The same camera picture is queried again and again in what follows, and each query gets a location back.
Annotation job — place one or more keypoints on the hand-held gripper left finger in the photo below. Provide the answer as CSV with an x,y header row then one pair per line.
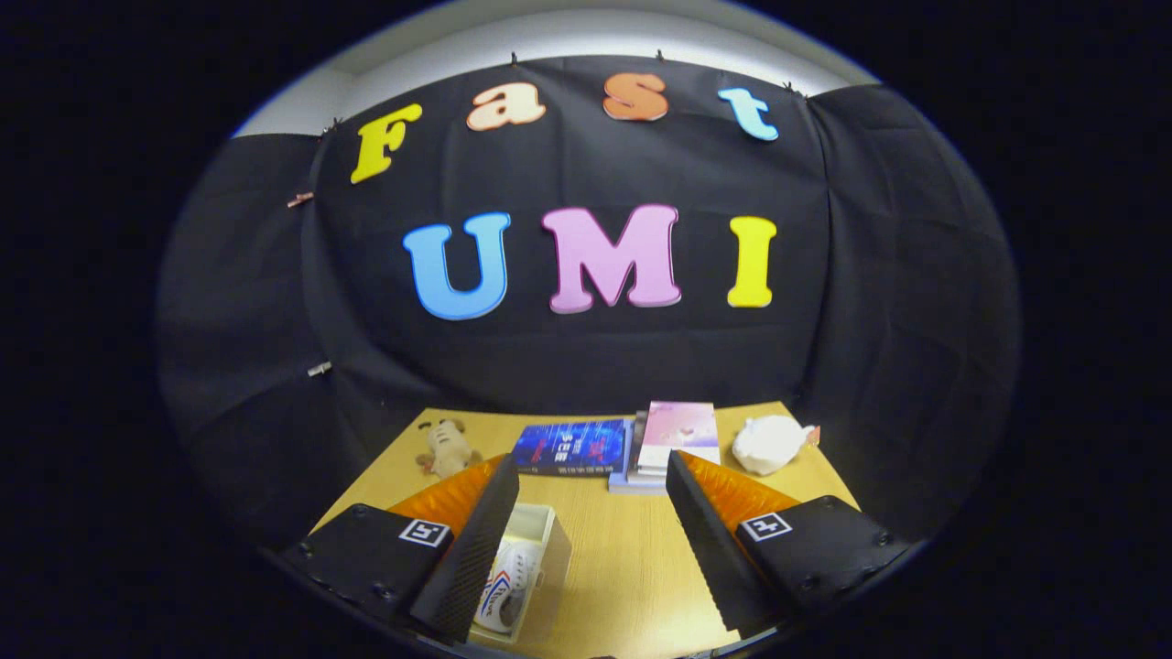
x,y
467,558

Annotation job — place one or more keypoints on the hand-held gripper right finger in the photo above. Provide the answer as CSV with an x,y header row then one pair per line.
x,y
710,549

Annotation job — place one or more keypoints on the white canvas shoe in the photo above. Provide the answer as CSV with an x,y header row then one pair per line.
x,y
502,586

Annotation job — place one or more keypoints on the cream storage box with lid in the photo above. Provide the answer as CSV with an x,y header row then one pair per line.
x,y
549,549

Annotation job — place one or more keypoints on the pale lavender book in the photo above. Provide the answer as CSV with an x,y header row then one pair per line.
x,y
632,486

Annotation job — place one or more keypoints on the brown plush dog toy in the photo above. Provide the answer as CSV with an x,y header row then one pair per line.
x,y
447,448

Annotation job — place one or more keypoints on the white plush toy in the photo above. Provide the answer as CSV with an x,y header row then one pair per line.
x,y
769,444

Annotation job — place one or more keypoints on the pink cover book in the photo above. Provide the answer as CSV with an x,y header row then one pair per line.
x,y
679,426

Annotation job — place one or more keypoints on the white paperback book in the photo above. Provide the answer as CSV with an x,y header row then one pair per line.
x,y
637,444

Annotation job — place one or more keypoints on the blue cover book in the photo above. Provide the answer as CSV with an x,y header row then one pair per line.
x,y
572,447

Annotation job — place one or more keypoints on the silver clip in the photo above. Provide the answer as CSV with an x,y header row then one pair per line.
x,y
319,369

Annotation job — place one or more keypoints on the black backdrop cloth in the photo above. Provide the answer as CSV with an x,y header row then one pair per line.
x,y
870,275

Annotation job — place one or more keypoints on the pink clip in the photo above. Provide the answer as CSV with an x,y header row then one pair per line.
x,y
299,199

